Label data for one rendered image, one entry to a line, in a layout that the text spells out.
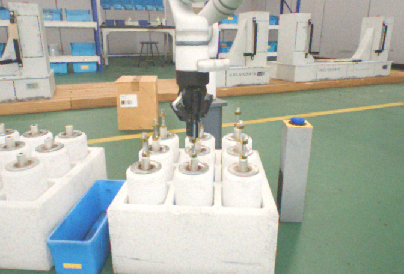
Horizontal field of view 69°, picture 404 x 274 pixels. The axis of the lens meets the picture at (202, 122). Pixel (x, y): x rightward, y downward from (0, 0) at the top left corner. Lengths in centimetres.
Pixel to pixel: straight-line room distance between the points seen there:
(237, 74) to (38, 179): 240
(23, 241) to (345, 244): 84
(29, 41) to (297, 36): 253
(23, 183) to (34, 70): 191
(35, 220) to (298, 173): 71
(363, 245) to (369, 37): 360
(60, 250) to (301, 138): 68
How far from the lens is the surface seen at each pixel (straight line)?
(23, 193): 85
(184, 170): 71
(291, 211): 99
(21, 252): 90
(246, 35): 318
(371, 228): 108
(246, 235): 72
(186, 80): 63
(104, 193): 102
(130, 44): 904
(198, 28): 62
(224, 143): 92
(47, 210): 83
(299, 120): 89
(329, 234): 100
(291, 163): 91
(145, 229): 73
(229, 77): 294
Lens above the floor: 56
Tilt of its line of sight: 16 degrees down
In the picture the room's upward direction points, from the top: straight up
